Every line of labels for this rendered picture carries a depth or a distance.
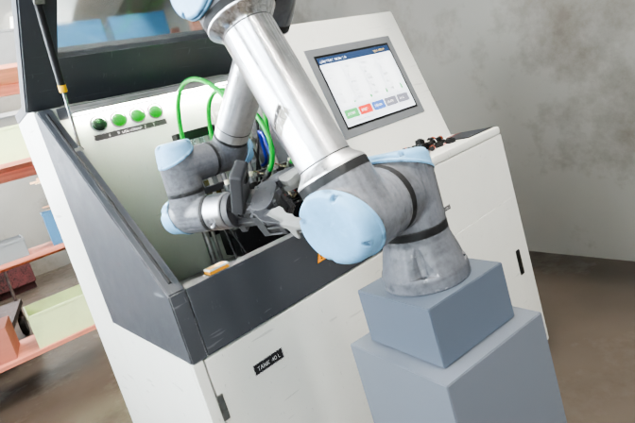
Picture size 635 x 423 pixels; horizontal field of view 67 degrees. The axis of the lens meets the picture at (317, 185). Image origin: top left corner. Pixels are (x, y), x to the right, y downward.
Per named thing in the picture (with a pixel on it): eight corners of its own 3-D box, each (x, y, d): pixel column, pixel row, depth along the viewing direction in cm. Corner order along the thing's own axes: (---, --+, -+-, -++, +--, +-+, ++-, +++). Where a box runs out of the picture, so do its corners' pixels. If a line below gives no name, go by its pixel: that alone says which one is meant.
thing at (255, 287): (209, 356, 103) (185, 288, 101) (199, 352, 107) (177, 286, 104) (390, 245, 141) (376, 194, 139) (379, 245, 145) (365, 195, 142)
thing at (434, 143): (420, 158, 162) (417, 142, 162) (397, 160, 171) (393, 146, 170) (457, 141, 176) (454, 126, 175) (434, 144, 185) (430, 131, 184)
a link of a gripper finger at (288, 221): (321, 241, 85) (290, 221, 91) (308, 221, 81) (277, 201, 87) (309, 254, 84) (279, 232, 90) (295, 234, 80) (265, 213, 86)
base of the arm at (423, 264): (489, 263, 80) (475, 209, 79) (428, 303, 73) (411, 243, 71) (425, 255, 93) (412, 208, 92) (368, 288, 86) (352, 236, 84)
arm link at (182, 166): (189, 136, 104) (203, 184, 106) (144, 148, 96) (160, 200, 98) (211, 132, 99) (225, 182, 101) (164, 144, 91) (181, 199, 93)
